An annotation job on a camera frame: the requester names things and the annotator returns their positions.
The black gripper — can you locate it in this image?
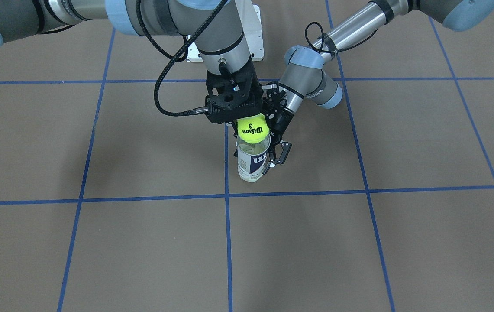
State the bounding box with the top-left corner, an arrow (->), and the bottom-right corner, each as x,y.
262,82 -> 294,175
205,59 -> 263,124

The clear tennis ball can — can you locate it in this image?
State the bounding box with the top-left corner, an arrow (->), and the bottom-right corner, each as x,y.
237,132 -> 271,182

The tennis ball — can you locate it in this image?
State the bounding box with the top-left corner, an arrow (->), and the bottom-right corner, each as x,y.
237,113 -> 269,144

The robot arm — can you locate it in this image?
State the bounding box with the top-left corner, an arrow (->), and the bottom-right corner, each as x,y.
264,0 -> 494,172
0,0 -> 263,124

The brown paper table cover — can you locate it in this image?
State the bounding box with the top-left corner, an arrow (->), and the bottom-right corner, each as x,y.
0,11 -> 494,312

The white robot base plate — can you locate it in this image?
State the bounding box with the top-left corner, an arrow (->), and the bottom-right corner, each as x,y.
186,0 -> 265,62

